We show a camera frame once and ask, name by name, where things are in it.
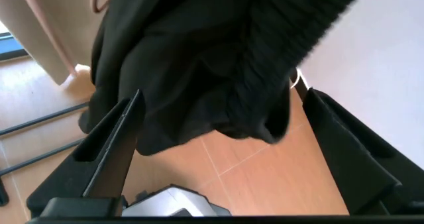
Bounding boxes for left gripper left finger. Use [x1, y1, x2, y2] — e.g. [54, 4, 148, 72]
[26, 88, 147, 219]

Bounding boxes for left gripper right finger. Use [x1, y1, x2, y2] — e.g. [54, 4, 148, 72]
[302, 87, 424, 217]

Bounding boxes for black shorts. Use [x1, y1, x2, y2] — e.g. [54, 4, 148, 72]
[78, 0, 366, 157]

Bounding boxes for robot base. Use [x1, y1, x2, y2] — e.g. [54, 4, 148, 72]
[121, 184, 232, 217]

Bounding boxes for black clothes rack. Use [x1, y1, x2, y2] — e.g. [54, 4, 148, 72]
[0, 101, 91, 207]

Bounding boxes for beige curtain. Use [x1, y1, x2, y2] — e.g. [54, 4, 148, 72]
[0, 0, 115, 86]

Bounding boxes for window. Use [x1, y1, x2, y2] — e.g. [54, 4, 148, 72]
[0, 19, 30, 62]

